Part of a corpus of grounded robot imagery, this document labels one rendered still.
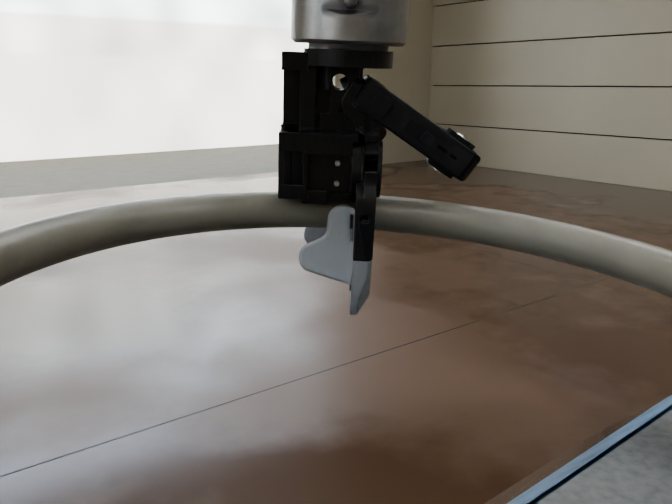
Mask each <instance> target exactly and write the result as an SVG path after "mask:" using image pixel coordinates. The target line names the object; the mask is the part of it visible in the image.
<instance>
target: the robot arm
mask: <svg viewBox="0 0 672 504"><path fill-rule="evenodd" d="M408 11H409V0H292V12H291V39H292V40H293V41H294V42H298V43H309V47H308V48H304V52H293V51H282V70H284V81H283V123H282V124H281V130H280V131H279V152H278V198H283V199H300V200H302V203H309V204H327V200H349V201H350V196H354V197H355V209H354V208H352V207H351V206H349V205H344V204H342V205H338V206H336V207H334V208H333V209H332V210H331V211H330V213H329V215H328V221H327V228H310V227H306V228H305V230H304V239H305V241H306V242H307V243H308V244H305V245H304V246H302V248H301V249H300V252H299V263H300V265H301V266H302V268H303V269H305V270H306V271H308V272H311V273H315V274H318V275H321V276H324V277H328V278H331V279H334V280H337V281H340V282H344V283H346V284H349V285H350V286H349V291H351V295H350V315H355V314H358V312H359V310H360V309H361V307H362V306H363V304H364V302H365V301H366V299H367V298H368V296H369V290H370V279H371V268H372V257H373V243H374V228H375V212H376V197H378V198H379V197H380V191H381V179H382V160H383V141H382V140H383V139H384V137H385V136H386V133H387V132H386V129H388V130H389V131H391V132H392V133H393V134H395V135H396V136H398V137H399V138H400V139H402V140H403V141H405V142H406V143H407V144H409V145H410V146H412V147H413V148H415V149H416V150H417V151H419V152H420V153H422V154H423V155H424V156H426V157H427V158H426V161H427V162H428V163H429V164H430V165H432V166H433V168H434V169H435V170H436V171H437V172H439V173H443V174H444V175H446V176H447V177H448V178H450V179H451V178H452V177H453V176H454V177H455V178H457V179H458V180H460V181H464V180H466V178H467V177H468V176H469V175H470V173H471V172H472V171H473V169H474V168H475V167H476V165H477V164H478V163H479V162H480V156H479V155H477V154H476V152H475V151H474V150H473V149H474V148H475V146H474V145H473V144H471V143H470V142H469V141H468V139H467V137H466V136H465V135H464V134H462V133H456V132H455V131H453V130H452V129H451V128H448V130H445V129H444V128H442V127H440V126H439V125H437V124H436V123H435V122H433V121H432V120H430V119H429V118H428V117H426V116H425V115H424V114H422V113H421V112H419V111H418V110H417V109H415V108H414V107H412V106H411V105H410V104H408V103H407V102H406V101H404V100H403V99H401V98H400V97H399V96H397V95H396V94H394V93H393V92H392V91H390V90H389V89H388V88H386V87H385V86H384V85H383V84H381V83H380V82H379V81H377V80H376V79H374V78H372V77H371V76H370V75H366V76H365V77H364V78H363V69H364V68H371V69H392V67H393V52H388V50H389V46H396V47H403V46H404V45H405V44H406V41H407V26H408ZM336 74H343V75H345V77H343V78H341V79H340V83H341V85H342V87H343V88H337V87H335V86H334V84H333V77H334V76H335V75H336ZM385 128H386V129H385ZM350 215H353V216H354V218H353V229H349V228H350Z"/></svg>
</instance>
